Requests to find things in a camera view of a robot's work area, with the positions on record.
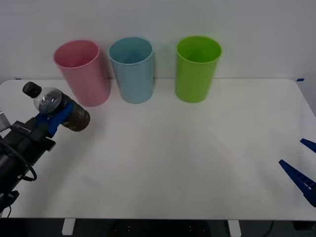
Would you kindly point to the white table leg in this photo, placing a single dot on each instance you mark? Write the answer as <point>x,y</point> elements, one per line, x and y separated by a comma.
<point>234,227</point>
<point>67,226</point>

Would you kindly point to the pink plastic bin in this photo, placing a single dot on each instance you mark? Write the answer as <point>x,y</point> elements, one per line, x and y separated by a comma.
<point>86,81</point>

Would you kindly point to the green plastic bin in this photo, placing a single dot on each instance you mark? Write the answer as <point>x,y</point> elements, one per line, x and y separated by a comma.
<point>193,81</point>

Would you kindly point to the pale blue plastic bin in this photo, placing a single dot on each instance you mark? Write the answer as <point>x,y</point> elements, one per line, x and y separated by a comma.
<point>135,81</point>

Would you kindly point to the dark bottle with black cap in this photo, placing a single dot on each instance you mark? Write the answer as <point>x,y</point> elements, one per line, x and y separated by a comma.
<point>76,118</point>

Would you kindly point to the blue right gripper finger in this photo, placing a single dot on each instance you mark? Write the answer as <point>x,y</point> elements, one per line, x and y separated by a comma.
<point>302,179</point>
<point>309,145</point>

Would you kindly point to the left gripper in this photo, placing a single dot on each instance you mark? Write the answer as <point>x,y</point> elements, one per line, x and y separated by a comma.
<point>27,140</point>

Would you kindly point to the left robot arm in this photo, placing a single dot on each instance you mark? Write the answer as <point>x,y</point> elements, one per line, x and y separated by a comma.
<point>10,168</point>

